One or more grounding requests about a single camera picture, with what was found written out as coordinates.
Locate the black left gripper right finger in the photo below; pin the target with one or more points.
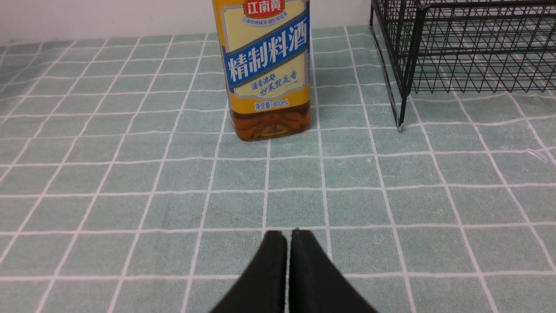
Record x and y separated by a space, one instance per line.
315 284

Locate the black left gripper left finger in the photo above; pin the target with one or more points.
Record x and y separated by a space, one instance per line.
261 287

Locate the yellow label cooking wine bottle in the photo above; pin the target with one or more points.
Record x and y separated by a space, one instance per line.
265 50

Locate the green checkered tablecloth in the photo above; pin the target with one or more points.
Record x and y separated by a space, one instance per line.
124 188

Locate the black wire mesh rack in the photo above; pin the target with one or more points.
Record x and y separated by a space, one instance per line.
463 45

